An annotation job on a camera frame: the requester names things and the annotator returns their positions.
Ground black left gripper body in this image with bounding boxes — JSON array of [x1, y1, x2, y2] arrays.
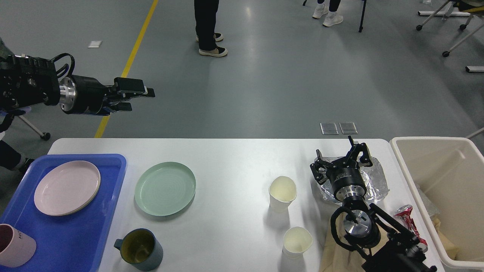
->
[[59, 75, 114, 115]]

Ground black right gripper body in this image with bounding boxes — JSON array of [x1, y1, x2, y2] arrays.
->
[[326, 167, 367, 201]]

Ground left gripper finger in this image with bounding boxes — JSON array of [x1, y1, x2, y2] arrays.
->
[[108, 77, 155, 99], [102, 102, 132, 114]]

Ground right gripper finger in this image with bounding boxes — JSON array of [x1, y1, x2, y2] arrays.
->
[[310, 150, 334, 185], [343, 136, 373, 169]]

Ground green plate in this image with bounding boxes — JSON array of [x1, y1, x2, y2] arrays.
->
[[134, 162, 196, 216]]

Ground dark teal mug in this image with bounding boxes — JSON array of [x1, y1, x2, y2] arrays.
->
[[113, 228, 164, 272]]

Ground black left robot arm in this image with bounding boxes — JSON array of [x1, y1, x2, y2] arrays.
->
[[0, 53, 155, 131]]

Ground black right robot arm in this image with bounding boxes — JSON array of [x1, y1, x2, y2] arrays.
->
[[310, 136, 437, 272]]

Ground aluminium foil tray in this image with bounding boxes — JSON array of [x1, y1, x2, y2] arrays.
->
[[314, 156, 389, 206]]

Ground floor outlet plate left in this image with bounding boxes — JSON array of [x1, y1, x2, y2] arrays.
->
[[320, 122, 339, 135]]

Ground floor outlet plate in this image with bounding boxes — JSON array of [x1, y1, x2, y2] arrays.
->
[[320, 122, 339, 135], [339, 122, 358, 134]]

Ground floor outlet plate right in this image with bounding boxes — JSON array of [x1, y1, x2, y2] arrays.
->
[[339, 122, 358, 134]]

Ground white paper cup far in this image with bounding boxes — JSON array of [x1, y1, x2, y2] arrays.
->
[[268, 176, 297, 212]]

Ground white paper cup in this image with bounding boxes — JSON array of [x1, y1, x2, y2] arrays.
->
[[282, 227, 313, 258], [268, 176, 297, 212]]

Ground white floor label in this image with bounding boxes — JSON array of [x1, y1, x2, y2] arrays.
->
[[88, 41, 102, 48]]

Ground rolling chair base left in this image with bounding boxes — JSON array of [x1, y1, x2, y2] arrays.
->
[[19, 116, 51, 141]]

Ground rolling chair base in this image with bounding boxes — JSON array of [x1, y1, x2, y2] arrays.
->
[[416, 0, 484, 58], [19, 116, 51, 141]]

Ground crushed red can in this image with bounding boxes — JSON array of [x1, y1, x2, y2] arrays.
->
[[394, 204, 428, 253]]

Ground white paper cup near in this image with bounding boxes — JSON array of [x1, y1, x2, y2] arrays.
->
[[282, 227, 313, 258]]

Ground beige plastic bin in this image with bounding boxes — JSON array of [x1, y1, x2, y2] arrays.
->
[[390, 136, 484, 270]]

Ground brown paper bag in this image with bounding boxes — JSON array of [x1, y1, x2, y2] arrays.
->
[[319, 213, 388, 272]]

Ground person in faded jeans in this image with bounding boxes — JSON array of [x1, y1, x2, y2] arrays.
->
[[0, 38, 14, 61]]

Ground person in dark trousers left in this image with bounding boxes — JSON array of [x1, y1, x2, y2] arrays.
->
[[0, 131, 35, 174]]

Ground pink plate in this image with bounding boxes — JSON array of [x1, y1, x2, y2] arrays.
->
[[34, 161, 101, 216]]

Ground person in black trousers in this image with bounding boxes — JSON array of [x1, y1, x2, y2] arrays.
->
[[194, 0, 228, 57]]

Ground black tripod leg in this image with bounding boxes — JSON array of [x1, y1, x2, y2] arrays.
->
[[358, 0, 367, 33]]

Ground blue plastic tray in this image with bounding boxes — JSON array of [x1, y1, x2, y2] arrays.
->
[[1, 154, 127, 272]]

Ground person with white sneakers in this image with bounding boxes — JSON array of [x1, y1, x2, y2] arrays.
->
[[312, 0, 344, 27]]

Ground pink mug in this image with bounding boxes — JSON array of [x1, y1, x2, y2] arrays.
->
[[0, 224, 37, 267]]

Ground rolling chair base right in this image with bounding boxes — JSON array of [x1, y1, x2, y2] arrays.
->
[[416, 0, 484, 58]]

